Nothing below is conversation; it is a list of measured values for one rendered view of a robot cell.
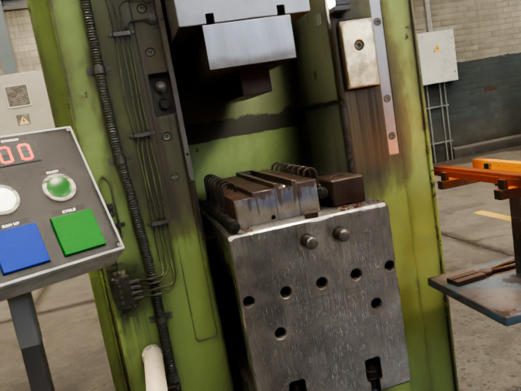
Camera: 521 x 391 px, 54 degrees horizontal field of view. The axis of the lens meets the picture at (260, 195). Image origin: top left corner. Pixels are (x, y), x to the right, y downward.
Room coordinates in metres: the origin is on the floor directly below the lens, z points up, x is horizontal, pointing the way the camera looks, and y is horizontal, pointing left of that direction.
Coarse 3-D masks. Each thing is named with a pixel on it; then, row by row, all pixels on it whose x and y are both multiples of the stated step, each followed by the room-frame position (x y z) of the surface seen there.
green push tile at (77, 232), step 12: (60, 216) 0.90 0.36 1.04; (72, 216) 0.91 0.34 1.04; (84, 216) 0.92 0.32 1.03; (60, 228) 0.89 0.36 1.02; (72, 228) 0.90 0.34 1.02; (84, 228) 0.91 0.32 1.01; (96, 228) 0.92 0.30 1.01; (60, 240) 0.87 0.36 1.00; (72, 240) 0.88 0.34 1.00; (84, 240) 0.89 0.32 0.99; (96, 240) 0.90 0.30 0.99; (72, 252) 0.87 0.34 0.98
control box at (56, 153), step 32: (64, 128) 1.03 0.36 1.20; (0, 160) 0.92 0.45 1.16; (32, 160) 0.95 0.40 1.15; (64, 160) 0.98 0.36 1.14; (32, 192) 0.91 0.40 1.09; (96, 192) 0.97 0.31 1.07; (0, 224) 0.85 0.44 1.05; (96, 256) 0.89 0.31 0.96; (0, 288) 0.80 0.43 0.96; (32, 288) 0.87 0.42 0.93
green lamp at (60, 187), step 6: (54, 180) 0.94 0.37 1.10; (60, 180) 0.95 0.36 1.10; (66, 180) 0.95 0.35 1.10; (48, 186) 0.93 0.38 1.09; (54, 186) 0.93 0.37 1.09; (60, 186) 0.94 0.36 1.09; (66, 186) 0.95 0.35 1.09; (54, 192) 0.93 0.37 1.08; (60, 192) 0.93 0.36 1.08; (66, 192) 0.94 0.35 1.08
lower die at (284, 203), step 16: (240, 176) 1.49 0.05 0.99; (288, 176) 1.31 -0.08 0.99; (224, 192) 1.30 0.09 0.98; (240, 192) 1.25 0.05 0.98; (256, 192) 1.14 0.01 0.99; (272, 192) 1.15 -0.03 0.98; (288, 192) 1.16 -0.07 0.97; (304, 192) 1.17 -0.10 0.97; (240, 208) 1.13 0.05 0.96; (256, 208) 1.14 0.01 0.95; (272, 208) 1.15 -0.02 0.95; (288, 208) 1.16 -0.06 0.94; (304, 208) 1.17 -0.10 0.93; (240, 224) 1.13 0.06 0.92; (256, 224) 1.14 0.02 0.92
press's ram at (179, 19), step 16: (160, 0) 1.34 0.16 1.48; (176, 0) 1.12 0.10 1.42; (192, 0) 1.13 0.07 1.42; (208, 0) 1.13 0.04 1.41; (224, 0) 1.14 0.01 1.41; (240, 0) 1.15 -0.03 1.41; (256, 0) 1.16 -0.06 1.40; (272, 0) 1.17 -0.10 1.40; (288, 0) 1.18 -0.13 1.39; (304, 0) 1.18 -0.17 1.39; (176, 16) 1.12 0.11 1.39; (192, 16) 1.13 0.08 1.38; (208, 16) 1.17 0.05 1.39; (224, 16) 1.14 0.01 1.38; (240, 16) 1.15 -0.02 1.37; (256, 16) 1.16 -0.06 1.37; (176, 32) 1.17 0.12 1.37; (192, 32) 1.19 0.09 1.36; (176, 48) 1.38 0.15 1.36
